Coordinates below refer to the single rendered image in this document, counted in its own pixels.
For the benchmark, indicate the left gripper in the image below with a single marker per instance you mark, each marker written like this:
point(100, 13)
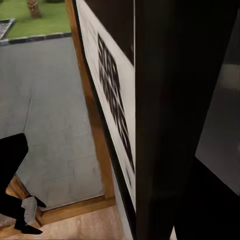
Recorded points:
point(17, 212)

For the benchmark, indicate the door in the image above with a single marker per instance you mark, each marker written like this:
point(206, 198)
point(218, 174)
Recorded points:
point(45, 93)

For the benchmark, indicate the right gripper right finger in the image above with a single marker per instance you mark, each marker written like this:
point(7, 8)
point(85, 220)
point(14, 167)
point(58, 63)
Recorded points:
point(209, 209)

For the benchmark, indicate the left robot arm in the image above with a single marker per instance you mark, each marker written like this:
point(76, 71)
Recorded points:
point(24, 211)

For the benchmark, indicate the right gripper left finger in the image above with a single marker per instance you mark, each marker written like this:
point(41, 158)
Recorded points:
point(13, 150)

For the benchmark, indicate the poster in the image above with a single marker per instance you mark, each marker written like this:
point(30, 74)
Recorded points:
point(153, 66)

